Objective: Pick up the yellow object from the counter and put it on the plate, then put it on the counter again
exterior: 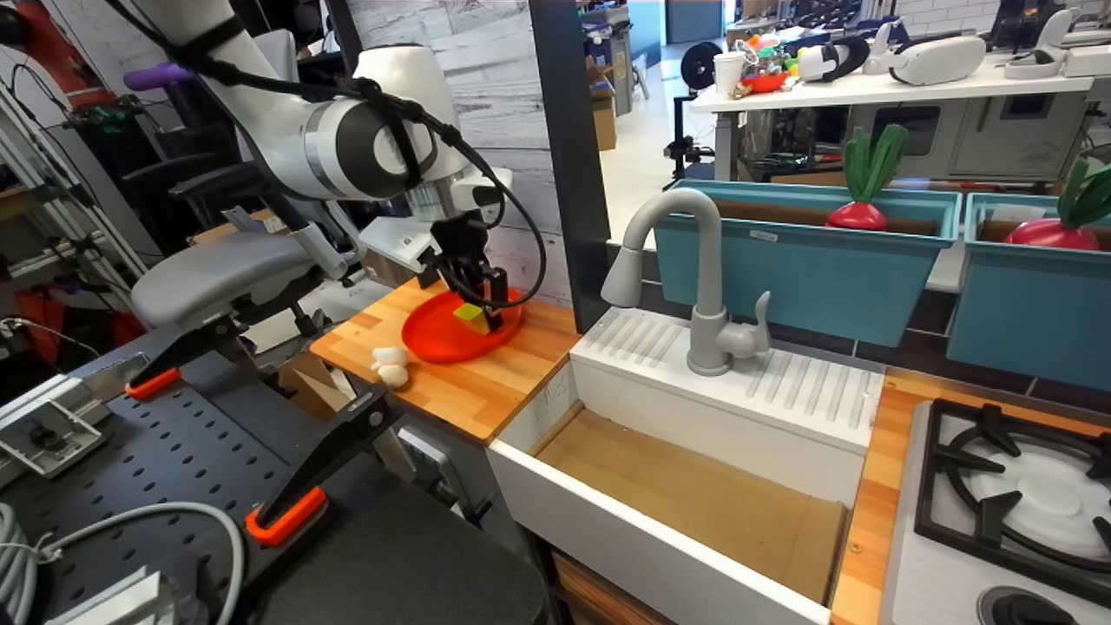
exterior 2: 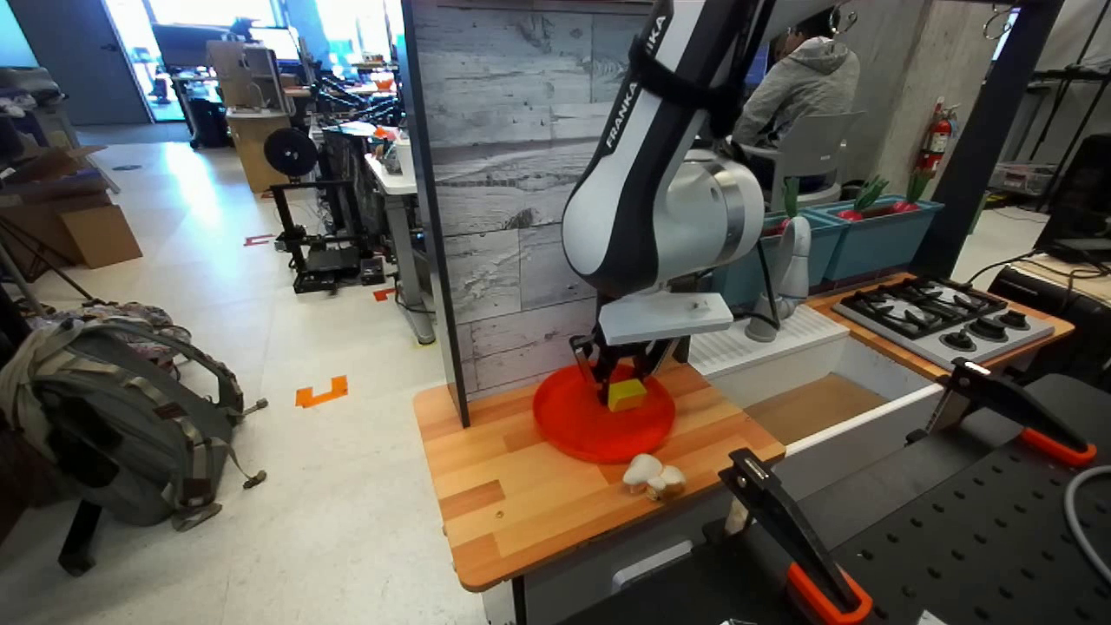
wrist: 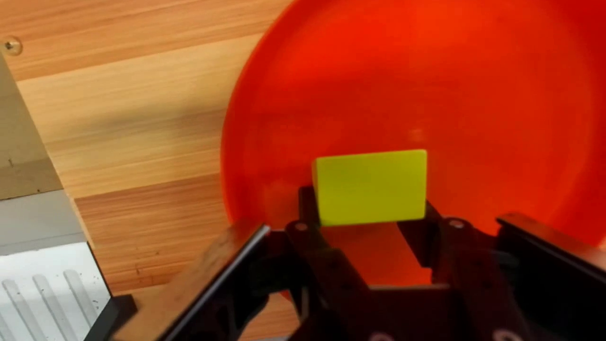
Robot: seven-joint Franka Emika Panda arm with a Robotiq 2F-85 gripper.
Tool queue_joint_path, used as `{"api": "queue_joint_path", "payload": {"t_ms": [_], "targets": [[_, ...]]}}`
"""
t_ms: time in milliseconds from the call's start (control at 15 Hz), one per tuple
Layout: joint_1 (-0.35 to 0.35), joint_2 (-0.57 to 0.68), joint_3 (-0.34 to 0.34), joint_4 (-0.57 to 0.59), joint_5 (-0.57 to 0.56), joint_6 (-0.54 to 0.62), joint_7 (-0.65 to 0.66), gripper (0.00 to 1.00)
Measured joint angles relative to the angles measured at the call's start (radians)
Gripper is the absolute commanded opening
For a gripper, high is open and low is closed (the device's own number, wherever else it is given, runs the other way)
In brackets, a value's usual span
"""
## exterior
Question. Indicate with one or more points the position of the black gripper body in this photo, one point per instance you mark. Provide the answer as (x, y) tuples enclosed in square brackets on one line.
[(464, 245)]

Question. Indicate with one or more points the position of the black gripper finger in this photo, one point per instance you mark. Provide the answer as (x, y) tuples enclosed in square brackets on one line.
[(493, 301), (449, 275)]

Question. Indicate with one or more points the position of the yellow block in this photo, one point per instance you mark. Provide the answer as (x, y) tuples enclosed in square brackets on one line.
[(466, 314)]

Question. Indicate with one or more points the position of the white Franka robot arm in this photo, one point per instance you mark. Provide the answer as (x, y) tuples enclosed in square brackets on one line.
[(314, 140)]

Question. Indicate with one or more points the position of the red round plate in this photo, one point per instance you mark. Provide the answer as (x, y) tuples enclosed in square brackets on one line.
[(436, 336)]

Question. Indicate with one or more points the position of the white garlic toy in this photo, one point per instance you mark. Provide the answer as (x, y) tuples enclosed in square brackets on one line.
[(389, 368)]

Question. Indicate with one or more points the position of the grey sink faucet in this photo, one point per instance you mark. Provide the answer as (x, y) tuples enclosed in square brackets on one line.
[(705, 291)]

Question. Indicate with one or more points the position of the grey office chair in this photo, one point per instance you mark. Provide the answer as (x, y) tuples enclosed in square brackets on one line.
[(214, 278)]

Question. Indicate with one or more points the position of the black filament spool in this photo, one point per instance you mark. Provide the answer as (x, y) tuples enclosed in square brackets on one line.
[(700, 66)]

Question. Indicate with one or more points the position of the teal planter box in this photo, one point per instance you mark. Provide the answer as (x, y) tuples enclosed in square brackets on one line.
[(1029, 314), (801, 278)]

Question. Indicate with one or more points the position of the white cup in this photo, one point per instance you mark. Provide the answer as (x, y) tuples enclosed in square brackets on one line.
[(729, 74)]

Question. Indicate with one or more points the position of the white sink basin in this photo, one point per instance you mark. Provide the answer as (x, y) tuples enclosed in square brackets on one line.
[(810, 387)]

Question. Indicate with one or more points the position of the black perforated robot table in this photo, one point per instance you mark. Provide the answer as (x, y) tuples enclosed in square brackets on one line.
[(174, 463)]

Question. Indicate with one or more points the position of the red toy pile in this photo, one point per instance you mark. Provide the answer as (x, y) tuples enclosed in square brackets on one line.
[(765, 81)]

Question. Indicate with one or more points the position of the red radish toy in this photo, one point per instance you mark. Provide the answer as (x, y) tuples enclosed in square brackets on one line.
[(1053, 233), (860, 213)]

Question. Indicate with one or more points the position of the black and white VR headset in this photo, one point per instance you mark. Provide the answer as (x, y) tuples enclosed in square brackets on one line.
[(853, 57)]

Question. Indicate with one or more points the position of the white long table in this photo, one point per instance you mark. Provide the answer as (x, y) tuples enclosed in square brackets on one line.
[(904, 92)]

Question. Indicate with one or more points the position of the stove cooktop with black burners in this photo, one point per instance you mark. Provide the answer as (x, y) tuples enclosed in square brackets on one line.
[(958, 543)]

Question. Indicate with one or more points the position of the black frame post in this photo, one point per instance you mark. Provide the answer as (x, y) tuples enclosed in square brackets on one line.
[(573, 174)]

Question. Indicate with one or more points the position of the silver metal bracket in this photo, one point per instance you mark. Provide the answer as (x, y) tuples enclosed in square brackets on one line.
[(46, 439)]

